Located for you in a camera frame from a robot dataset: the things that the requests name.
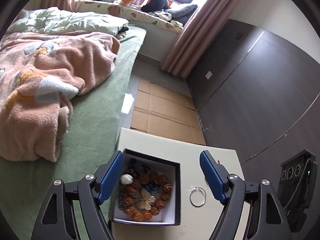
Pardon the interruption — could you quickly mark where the blue bead bracelet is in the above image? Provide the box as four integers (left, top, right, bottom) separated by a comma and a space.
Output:
128, 158, 161, 196

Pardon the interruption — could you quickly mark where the pink curtain right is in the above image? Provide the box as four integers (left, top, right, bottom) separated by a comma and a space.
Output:
161, 0, 230, 75

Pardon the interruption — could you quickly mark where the grey pillow on sill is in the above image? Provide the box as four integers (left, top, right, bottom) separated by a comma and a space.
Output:
165, 3, 198, 26

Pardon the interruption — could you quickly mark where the flattened cardboard on floor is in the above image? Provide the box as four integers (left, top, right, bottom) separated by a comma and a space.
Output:
131, 79, 206, 145

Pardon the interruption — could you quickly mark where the patterned window seat cushion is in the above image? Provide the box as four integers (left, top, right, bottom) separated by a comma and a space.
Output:
75, 0, 183, 33

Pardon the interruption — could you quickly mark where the brown rudraksha bead bracelet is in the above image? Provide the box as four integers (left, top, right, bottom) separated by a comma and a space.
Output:
119, 169, 174, 222

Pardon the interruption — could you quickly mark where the pink fleece blanket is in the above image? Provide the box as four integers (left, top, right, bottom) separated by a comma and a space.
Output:
1, 31, 120, 162

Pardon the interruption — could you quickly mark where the white paper on floor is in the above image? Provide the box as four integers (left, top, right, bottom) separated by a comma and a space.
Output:
121, 93, 135, 114

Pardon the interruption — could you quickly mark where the light green quilt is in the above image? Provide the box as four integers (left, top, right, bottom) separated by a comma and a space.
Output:
6, 7, 129, 36

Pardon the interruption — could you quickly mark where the black bag on sill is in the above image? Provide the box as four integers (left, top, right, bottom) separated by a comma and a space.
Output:
141, 0, 169, 12

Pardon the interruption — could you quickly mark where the white wall socket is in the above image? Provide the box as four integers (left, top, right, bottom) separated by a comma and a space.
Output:
205, 70, 212, 80

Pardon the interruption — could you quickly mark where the white pearl bead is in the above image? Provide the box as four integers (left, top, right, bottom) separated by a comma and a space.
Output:
120, 174, 133, 185

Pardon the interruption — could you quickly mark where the silver bangle ring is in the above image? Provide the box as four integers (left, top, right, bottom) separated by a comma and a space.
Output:
189, 186, 207, 208

